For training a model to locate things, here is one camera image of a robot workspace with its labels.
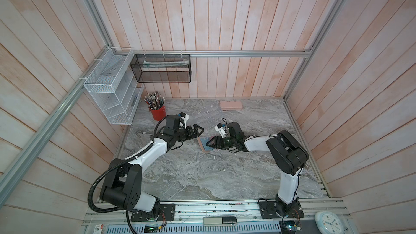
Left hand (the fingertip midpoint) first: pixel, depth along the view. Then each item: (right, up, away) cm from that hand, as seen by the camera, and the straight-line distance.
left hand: (198, 134), depth 87 cm
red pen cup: (-27, +11, +19) cm, 34 cm away
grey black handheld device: (+10, -35, -18) cm, 41 cm away
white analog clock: (+58, -37, -18) cm, 70 cm away
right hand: (+6, -7, +6) cm, 11 cm away
